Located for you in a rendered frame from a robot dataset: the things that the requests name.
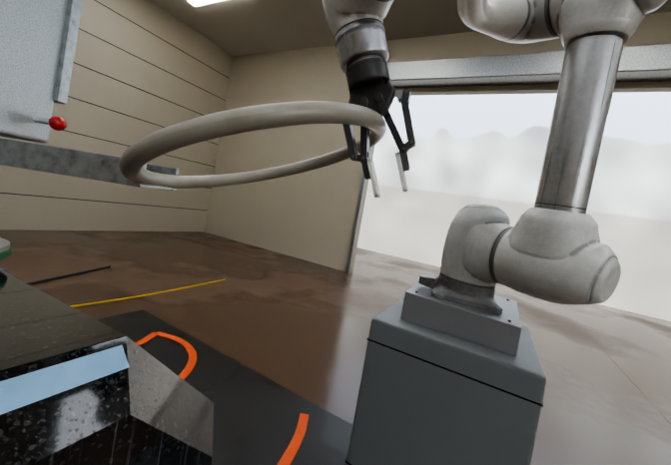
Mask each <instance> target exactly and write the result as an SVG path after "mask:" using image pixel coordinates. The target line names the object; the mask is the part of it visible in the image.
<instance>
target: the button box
mask: <svg viewBox="0 0 671 465"><path fill-rule="evenodd" d="M82 4H83V0H68V6H67V13H66V19H65V26H64V32H63V39H62V45H61V52H60V58H59V65H58V71H57V78H56V84H55V91H54V97H53V101H54V103H60V104H67V100H68V94H69V88H70V81H71V75H72V68H73V62H74V55H75V49H76V42H77V36H78V29H79V23H80V16H81V10H82Z"/></svg>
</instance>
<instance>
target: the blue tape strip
mask: <svg viewBox="0 0 671 465"><path fill-rule="evenodd" d="M128 367H129V364H128V361H127V358H126V355H125V351H124V348H123V345H119V346H116V347H113V348H109V349H106V350H103V351H99V352H96V353H93V354H90V355H86V356H83V357H80V358H76V359H73V360H70V361H66V362H63V363H60V364H56V365H53V366H50V367H46V368H43V369H40V370H36V371H33V372H30V373H27V374H23V375H20V376H17V377H13V378H10V379H7V380H3V381H0V415H1V414H4V413H7V412H9V411H12V410H15V409H18V408H20V407H23V406H26V405H28V404H31V403H34V402H36V401H39V400H42V399H45V398H47V397H50V396H53V395H55V394H58V393H61V392H63V391H66V390H69V389H72V388H74V387H77V386H80V385H82V384H85V383H88V382H91V381H93V380H96V379H99V378H101V377H104V376H107V375H109V374H112V373H115V372H118V371H120V370H123V369H126V368H128Z"/></svg>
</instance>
